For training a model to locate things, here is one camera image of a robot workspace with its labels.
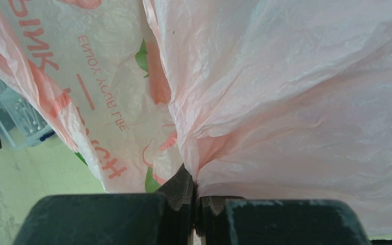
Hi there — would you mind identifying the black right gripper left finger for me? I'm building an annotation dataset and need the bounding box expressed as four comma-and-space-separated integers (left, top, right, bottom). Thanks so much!
14, 166, 193, 244

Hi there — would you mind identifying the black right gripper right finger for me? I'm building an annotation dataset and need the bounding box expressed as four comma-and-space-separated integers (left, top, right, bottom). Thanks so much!
195, 196, 371, 244

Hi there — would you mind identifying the pink plastic bag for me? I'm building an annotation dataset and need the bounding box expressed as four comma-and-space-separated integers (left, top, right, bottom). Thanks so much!
0, 1, 392, 235

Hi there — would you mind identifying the clear plastic screw organizer box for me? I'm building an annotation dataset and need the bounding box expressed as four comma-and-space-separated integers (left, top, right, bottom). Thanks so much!
0, 79, 55, 149

